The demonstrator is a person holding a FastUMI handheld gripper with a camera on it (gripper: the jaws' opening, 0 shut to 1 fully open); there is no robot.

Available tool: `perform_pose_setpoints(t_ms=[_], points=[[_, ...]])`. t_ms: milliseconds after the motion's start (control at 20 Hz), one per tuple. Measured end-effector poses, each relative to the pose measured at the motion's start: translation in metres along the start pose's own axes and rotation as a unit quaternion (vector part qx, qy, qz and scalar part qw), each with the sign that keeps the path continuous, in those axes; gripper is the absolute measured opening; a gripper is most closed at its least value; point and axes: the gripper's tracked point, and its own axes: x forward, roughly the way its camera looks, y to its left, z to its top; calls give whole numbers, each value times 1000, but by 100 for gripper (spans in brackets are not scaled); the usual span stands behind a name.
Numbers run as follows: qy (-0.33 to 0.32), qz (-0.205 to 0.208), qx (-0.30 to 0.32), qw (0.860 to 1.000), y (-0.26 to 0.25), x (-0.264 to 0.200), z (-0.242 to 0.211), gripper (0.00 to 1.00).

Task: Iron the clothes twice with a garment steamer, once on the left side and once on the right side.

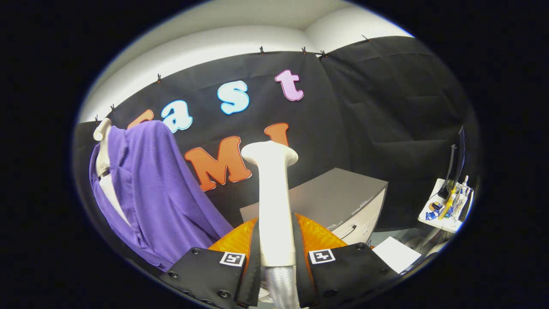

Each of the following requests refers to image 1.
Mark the clear plastic bottle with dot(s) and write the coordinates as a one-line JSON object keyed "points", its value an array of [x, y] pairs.
{"points": [[463, 193]]}

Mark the black backdrop cloth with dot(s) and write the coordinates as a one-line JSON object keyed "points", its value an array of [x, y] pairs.
{"points": [[364, 120]]}

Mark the white cabinet with grey top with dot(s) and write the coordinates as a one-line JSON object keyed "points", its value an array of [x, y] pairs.
{"points": [[326, 193]]}

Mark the white garment steamer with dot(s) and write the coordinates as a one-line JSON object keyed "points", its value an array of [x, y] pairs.
{"points": [[274, 206]]}

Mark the black keyboard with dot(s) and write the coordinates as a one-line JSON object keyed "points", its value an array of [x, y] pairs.
{"points": [[467, 206]]}

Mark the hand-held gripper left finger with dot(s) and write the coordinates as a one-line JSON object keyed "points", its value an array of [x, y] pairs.
{"points": [[255, 266]]}

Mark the yellow bottle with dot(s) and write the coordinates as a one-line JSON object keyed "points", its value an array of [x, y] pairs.
{"points": [[447, 206]]}

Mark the white side table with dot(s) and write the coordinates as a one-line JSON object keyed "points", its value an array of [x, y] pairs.
{"points": [[429, 201]]}

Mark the black computer monitor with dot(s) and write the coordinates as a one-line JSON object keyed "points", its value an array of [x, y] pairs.
{"points": [[459, 159]]}

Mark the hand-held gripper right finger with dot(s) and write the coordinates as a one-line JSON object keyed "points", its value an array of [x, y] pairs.
{"points": [[299, 262]]}

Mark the white mannequin torso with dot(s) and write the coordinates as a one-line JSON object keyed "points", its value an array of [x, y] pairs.
{"points": [[103, 150]]}

